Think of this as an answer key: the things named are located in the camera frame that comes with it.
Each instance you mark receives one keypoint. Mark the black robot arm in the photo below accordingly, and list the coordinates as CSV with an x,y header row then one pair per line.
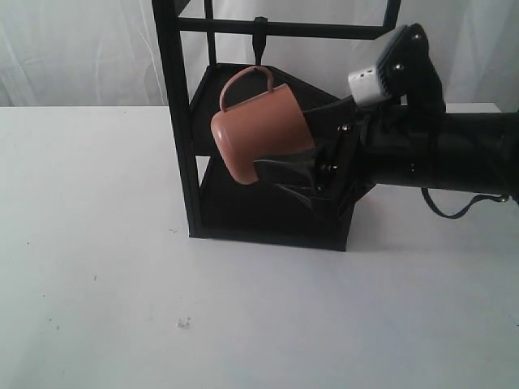
x,y
466,152

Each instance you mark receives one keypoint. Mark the black shelf rack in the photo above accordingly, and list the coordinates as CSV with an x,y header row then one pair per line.
x,y
216,206

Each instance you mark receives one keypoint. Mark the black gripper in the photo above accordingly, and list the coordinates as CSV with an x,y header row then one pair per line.
x,y
356,149

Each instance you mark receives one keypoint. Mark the pink ceramic mug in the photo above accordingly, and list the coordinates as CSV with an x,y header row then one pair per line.
x,y
268,124

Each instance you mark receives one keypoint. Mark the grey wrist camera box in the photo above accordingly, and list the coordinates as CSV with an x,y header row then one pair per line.
x,y
398,64

